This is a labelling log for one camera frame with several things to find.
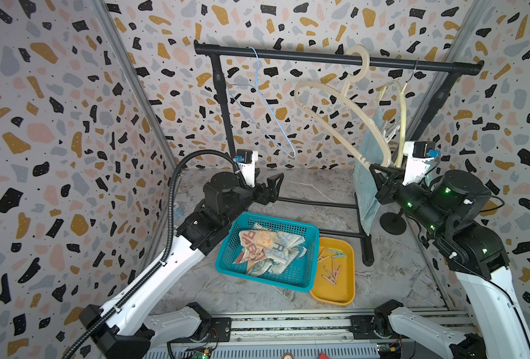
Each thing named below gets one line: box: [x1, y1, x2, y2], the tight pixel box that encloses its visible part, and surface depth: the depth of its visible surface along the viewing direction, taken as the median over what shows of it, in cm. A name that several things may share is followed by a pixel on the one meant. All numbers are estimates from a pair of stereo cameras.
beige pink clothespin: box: [321, 265, 337, 285], surface depth 85 cm
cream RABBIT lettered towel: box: [232, 229, 279, 265], surface depth 86 cm
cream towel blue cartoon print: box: [245, 249, 301, 277], surface depth 85 cm
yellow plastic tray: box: [309, 236, 356, 306], surface depth 88 cm
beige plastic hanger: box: [295, 92, 372, 170], surface depth 65 cm
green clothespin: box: [326, 248, 347, 259], surface depth 92 cm
